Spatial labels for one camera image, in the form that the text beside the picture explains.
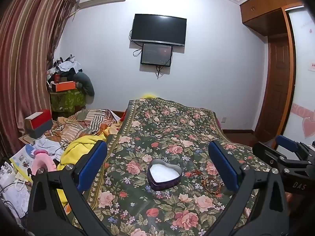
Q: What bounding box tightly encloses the red string bead bracelet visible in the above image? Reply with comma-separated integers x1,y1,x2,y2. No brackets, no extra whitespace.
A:
185,169,204,179

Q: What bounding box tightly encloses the striped patchwork blanket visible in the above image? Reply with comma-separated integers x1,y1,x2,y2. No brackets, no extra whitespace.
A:
44,108,123,144

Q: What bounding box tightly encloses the yellow blanket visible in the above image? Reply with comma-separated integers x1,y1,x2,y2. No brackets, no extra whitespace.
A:
57,125,121,207

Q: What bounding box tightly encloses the amber bead bracelet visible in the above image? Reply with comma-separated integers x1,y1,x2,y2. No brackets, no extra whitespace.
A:
202,177,222,195

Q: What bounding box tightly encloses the striped brown curtain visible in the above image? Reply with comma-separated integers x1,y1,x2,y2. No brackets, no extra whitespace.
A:
0,0,80,150

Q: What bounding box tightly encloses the brown wooden door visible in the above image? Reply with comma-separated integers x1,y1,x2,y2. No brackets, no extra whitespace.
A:
253,36,291,136

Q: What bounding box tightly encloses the red and grey box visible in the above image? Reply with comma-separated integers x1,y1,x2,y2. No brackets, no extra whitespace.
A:
25,109,54,138

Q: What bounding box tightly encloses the orange shoe box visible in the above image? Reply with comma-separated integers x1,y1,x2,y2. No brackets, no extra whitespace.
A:
55,81,76,92

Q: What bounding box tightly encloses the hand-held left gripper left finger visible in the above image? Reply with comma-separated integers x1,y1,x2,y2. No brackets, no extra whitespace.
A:
27,140,109,236

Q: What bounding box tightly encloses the grey-green cushion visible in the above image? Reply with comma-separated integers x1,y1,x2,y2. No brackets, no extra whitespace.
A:
72,72,95,97

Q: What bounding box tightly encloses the pink plush toy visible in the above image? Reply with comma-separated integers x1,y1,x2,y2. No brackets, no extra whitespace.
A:
32,149,57,177

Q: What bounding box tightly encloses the pile of clothes and boxes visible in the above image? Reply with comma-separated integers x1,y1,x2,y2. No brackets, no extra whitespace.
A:
47,53,83,86

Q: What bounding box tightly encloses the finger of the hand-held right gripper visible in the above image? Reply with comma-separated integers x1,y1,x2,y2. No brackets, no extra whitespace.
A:
252,141,288,170
275,135,300,154

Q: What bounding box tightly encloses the black wall television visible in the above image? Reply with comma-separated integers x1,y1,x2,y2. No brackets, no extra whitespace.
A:
130,14,187,47

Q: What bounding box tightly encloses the white wardrobe with heart stickers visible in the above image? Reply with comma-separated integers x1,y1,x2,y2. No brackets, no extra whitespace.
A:
283,5,315,150

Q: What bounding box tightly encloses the dark green floral tablecloth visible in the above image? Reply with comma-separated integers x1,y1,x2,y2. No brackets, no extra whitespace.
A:
71,98,273,236

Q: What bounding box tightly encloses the small black wall monitor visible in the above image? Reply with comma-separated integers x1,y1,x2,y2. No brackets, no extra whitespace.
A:
140,43,172,67

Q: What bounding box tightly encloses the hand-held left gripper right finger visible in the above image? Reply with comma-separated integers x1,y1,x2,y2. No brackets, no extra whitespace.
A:
208,141,290,236

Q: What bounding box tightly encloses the pile of papers and bags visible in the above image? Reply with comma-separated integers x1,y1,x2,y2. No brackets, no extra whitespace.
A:
0,135,64,219

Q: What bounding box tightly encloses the wooden overhead cabinet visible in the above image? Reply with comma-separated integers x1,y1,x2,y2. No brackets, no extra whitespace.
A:
240,0,306,36

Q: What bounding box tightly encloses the purple heart-shaped tin box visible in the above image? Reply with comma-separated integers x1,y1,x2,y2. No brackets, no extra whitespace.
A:
147,159,183,191

